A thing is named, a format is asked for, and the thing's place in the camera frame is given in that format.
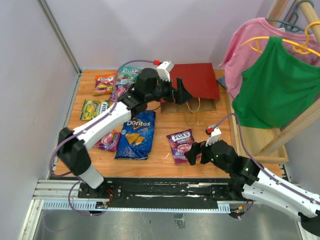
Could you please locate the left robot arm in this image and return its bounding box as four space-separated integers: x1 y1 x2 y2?
54 68 193 198

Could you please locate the teal clothes hanger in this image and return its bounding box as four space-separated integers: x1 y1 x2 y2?
265 3 306 34

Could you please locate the yellow clothes hanger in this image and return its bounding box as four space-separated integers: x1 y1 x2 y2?
241 21 320 57

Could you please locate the blue Doritos chips bag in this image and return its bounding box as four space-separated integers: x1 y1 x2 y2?
115 110 156 160

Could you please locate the purple Fox's berries candy bag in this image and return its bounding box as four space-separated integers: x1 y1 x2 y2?
166 129 195 165

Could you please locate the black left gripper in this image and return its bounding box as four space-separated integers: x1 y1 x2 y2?
146 74 193 105

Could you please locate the wooden clothes rack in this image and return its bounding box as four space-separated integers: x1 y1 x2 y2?
228 0 320 164

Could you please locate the purple black cherry candy bag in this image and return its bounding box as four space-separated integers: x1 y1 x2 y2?
108 85 131 102

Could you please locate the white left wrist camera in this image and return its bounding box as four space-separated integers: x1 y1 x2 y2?
153 60 174 82

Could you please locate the green tank top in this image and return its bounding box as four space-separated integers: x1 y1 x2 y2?
232 36 320 129

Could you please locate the green yellow Fox's candy bag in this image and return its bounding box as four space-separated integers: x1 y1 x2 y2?
80 99 110 121

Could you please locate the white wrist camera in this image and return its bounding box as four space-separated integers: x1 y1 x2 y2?
153 60 174 82
205 126 222 147

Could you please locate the blue grey mat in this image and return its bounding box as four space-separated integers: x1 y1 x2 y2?
217 76 227 89

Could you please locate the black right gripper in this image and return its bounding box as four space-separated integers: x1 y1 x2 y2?
184 135 230 173

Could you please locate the aluminium frame post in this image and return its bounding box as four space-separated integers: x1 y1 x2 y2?
36 0 82 75

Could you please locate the teal Fox's mint candy bag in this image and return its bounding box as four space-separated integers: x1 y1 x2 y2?
115 67 141 86

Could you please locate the red paper bag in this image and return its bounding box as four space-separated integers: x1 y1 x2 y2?
159 63 221 126

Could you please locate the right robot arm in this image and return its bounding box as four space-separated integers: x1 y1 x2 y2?
184 140 320 236

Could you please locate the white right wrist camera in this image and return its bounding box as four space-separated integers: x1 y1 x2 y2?
205 126 222 147

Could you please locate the pink t-shirt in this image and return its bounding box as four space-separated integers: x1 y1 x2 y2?
220 18 307 98

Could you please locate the orange Fox's fruits candy bag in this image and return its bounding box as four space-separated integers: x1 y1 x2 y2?
93 73 115 96

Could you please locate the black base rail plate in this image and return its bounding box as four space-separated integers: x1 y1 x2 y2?
77 177 245 207

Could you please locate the grey cable duct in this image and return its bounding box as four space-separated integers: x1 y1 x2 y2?
42 200 231 214

